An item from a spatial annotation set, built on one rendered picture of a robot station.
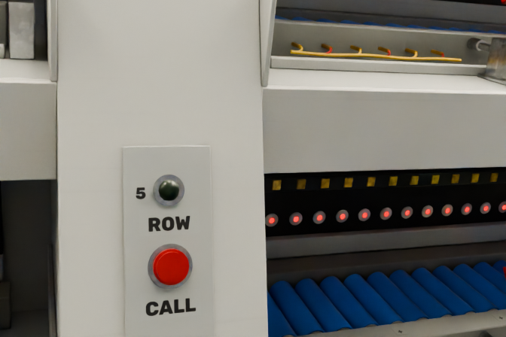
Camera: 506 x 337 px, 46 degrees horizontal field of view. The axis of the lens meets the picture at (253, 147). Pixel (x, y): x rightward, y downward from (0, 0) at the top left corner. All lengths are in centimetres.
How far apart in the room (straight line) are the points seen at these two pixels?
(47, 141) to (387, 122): 17
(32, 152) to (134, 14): 8
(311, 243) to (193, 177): 22
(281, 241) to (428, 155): 17
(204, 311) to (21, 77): 13
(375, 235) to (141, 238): 28
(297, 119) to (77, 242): 12
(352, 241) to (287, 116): 22
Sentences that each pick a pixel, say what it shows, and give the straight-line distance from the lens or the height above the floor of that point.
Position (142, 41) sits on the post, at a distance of 28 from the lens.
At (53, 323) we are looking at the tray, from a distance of 35.
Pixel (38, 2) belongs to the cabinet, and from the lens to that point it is 48.
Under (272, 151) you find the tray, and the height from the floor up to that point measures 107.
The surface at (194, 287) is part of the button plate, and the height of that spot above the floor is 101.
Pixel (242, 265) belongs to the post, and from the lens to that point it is 29.
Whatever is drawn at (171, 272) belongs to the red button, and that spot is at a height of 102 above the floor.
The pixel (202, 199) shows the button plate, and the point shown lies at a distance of 27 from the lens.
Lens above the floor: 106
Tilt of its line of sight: 2 degrees up
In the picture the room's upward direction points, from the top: 1 degrees counter-clockwise
